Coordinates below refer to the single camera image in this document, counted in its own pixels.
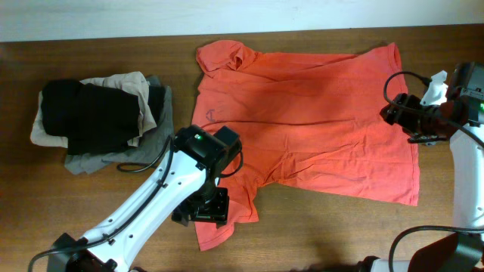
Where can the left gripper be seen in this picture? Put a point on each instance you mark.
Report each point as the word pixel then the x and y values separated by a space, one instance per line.
pixel 219 214

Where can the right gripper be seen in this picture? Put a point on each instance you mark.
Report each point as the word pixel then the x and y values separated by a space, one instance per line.
pixel 402 120

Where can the red printed t-shirt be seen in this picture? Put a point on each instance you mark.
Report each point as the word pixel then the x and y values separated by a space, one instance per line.
pixel 310 121

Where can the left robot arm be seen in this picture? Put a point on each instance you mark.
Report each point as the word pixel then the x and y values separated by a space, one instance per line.
pixel 183 188

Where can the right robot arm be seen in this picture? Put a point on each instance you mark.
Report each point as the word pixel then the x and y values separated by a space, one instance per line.
pixel 462 248

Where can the grey folded garment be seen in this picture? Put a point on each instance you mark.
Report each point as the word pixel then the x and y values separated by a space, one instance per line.
pixel 151 142

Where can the black folded garment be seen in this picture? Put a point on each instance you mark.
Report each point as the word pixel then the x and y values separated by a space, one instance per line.
pixel 93 118

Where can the beige folded garment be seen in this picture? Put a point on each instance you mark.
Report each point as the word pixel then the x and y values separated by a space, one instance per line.
pixel 133 83

